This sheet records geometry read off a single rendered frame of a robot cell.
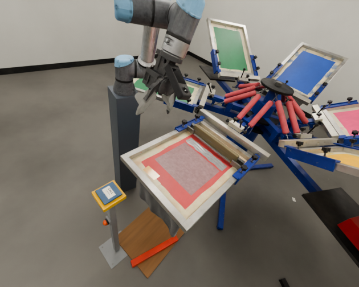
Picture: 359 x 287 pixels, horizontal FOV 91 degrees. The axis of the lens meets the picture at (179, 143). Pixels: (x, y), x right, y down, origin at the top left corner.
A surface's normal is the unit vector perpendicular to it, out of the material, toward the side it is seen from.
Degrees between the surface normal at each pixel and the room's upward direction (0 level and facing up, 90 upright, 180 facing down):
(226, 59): 32
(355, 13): 90
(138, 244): 0
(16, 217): 0
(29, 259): 0
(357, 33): 90
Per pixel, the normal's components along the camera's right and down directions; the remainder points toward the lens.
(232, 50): 0.30, -0.23
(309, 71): -0.20, -0.40
